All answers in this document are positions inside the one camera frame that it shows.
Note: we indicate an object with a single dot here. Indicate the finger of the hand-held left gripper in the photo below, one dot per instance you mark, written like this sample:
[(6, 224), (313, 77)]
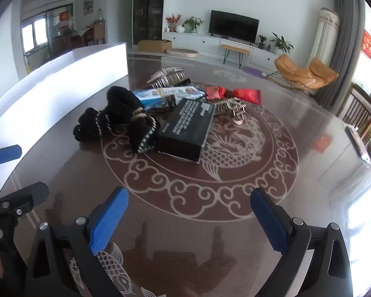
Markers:
[(24, 196), (4, 155)]

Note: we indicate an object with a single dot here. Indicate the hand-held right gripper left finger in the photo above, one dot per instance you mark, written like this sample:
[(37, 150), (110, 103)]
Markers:
[(108, 222)]

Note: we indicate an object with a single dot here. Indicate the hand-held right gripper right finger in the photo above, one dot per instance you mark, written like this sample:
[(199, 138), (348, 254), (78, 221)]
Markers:
[(270, 222)]

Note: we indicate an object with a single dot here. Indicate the black knit cloth bundle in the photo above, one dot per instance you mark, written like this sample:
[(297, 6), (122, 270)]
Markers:
[(120, 108)]

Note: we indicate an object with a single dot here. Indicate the small rhinestone hair claw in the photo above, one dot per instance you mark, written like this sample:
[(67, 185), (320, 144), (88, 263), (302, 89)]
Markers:
[(232, 108)]

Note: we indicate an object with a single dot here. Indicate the black printed box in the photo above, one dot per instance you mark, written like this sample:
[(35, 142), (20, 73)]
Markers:
[(185, 126)]

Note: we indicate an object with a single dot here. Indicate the blue medicine box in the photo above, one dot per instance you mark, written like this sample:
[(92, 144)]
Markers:
[(153, 97)]

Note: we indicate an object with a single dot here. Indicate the brown patterned desktop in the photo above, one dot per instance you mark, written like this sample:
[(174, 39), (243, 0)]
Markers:
[(80, 167)]

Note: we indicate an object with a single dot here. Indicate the red candy-shaped packet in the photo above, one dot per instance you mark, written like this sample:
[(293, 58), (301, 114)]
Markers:
[(249, 95)]

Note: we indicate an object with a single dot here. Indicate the wooden chair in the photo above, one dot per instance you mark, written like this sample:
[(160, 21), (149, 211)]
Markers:
[(357, 108)]

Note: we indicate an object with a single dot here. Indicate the purple mat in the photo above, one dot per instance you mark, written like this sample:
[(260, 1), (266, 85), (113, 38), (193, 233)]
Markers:
[(255, 73)]

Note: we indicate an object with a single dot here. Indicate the red door poster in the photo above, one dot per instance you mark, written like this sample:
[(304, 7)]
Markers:
[(65, 16)]

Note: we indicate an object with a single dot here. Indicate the wooden cabinet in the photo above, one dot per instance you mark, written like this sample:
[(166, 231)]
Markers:
[(99, 32)]

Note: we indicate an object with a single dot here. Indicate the orange lounge chair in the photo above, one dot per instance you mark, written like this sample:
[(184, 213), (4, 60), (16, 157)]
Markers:
[(292, 68)]

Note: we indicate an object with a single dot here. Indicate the large rhinestone hair clip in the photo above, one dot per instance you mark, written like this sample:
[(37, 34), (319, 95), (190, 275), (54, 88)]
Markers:
[(167, 75)]

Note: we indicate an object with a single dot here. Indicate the wooden bench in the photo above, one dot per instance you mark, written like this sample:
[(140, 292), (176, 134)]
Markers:
[(235, 49)]

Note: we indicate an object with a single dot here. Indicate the large leafy potted plant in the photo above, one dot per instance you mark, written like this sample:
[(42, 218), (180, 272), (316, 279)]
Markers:
[(281, 42)]

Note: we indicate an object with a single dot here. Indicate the cardboard box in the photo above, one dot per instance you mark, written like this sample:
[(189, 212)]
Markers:
[(153, 45)]

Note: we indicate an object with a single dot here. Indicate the small potted plant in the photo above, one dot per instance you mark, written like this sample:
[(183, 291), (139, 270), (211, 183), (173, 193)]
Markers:
[(262, 40)]

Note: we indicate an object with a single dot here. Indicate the grey curtain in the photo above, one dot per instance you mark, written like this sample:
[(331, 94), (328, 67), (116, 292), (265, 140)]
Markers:
[(343, 52)]

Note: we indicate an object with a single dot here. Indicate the round beige mat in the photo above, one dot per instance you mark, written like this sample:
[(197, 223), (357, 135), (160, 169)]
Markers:
[(184, 53)]

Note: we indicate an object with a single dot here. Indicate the white television cabinet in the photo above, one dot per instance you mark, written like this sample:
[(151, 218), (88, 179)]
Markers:
[(198, 41)]

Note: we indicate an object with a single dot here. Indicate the cloth-covered standing air conditioner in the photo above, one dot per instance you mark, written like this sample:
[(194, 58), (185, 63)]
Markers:
[(326, 34)]

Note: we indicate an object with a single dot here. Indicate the black television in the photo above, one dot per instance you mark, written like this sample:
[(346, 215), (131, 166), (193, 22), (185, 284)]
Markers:
[(234, 24)]

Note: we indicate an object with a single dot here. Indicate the dark display cabinet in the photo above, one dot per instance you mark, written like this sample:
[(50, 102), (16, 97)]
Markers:
[(150, 9)]

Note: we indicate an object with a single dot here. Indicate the white round vase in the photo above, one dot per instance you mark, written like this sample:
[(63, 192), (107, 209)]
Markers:
[(180, 28)]

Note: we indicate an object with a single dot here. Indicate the red flower plant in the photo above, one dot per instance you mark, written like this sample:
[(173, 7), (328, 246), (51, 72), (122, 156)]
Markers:
[(173, 20)]

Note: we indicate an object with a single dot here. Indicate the green potted plant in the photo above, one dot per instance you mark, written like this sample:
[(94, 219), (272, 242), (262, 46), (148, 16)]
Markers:
[(193, 23)]

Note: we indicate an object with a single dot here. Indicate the wall painting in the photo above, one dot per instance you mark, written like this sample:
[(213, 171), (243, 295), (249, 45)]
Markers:
[(88, 3)]

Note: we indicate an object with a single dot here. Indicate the red wall decoration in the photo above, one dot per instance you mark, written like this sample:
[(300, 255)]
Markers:
[(369, 44)]

